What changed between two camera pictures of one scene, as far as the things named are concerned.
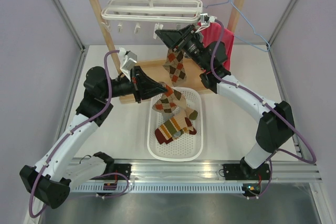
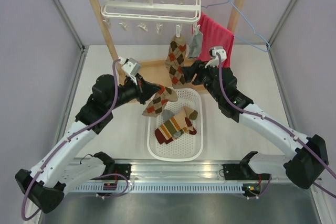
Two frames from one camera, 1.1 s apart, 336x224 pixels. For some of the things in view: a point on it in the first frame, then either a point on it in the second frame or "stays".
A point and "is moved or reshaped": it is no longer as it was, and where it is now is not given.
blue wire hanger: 230,1 stays
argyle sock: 175,64 stays
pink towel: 211,34 stays
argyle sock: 166,103 is moved or reshaped
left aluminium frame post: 61,8 stays
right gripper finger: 172,38 to 189,72
